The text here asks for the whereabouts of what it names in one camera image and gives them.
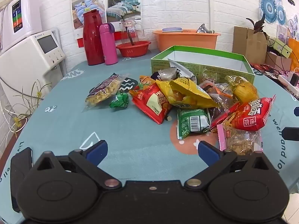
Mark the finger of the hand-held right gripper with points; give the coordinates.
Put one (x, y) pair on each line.
(297, 111)
(290, 134)

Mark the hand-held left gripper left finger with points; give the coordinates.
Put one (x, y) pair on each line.
(97, 150)

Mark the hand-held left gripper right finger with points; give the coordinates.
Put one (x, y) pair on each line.
(209, 154)

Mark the pink edged clear packet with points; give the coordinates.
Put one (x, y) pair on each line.
(240, 140)

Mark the green striped label packet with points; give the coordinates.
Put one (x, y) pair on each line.
(189, 123)

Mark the large red puffy packet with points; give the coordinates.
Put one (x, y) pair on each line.
(252, 114)

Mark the clear packet of brown cakes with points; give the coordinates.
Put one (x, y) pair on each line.
(222, 107)

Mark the small green candy packet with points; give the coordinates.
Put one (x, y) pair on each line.
(119, 100)

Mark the clear yellow corn packet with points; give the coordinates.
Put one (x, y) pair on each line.
(245, 89)

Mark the clear packet of yellow puffs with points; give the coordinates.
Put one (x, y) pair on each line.
(102, 91)

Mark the orange edged clear packet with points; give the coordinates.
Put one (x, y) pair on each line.
(223, 89)

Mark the yellow chip packet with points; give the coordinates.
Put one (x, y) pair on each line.
(186, 91)

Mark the red snack packet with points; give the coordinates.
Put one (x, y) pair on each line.
(147, 102)

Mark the white and black packet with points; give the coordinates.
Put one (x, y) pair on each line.
(184, 72)

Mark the dark grey packet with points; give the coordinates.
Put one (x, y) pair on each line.
(164, 73)

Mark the green cardboard box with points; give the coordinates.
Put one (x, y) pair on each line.
(163, 64)

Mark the black charger plug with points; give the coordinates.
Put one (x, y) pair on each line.
(294, 79)

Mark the white power strip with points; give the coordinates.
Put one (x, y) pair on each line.
(283, 80)

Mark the white charger plug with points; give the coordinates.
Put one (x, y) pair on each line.
(289, 77)

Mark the teal printed tablecloth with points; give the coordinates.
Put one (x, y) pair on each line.
(130, 140)

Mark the small brown cardboard box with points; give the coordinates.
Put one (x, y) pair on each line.
(276, 61)

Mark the red gift envelope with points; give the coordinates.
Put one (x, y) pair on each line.
(261, 67)

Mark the orange bag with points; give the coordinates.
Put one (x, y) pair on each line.
(294, 53)

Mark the light green carton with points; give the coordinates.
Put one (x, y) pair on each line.
(282, 47)

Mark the black flat device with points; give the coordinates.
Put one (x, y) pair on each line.
(21, 168)

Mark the green spider plant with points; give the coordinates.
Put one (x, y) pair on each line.
(25, 112)

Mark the large brown cardboard box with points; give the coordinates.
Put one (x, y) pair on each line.
(245, 42)

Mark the purple leaf plant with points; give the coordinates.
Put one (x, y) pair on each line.
(259, 25)

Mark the medium blue paper fan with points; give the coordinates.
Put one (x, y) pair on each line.
(281, 15)

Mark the pink thermos bottle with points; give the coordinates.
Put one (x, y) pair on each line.
(108, 46)

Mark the red plastic basin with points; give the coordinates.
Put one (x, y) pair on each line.
(133, 50)

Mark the large blue paper fan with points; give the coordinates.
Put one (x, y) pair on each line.
(268, 7)

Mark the red thermos jug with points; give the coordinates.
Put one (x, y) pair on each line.
(93, 39)

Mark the orange plastic tub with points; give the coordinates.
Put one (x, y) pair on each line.
(186, 40)

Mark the white machine with screen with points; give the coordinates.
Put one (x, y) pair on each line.
(23, 58)

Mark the glass pitcher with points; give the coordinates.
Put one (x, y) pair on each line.
(130, 31)

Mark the steel bowl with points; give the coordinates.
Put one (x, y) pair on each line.
(202, 29)

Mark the round tin with blue lid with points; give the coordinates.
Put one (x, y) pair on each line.
(172, 29)

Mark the wall poster with bedding photos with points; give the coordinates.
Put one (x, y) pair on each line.
(116, 2)

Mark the white wall water purifier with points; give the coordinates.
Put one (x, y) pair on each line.
(25, 11)

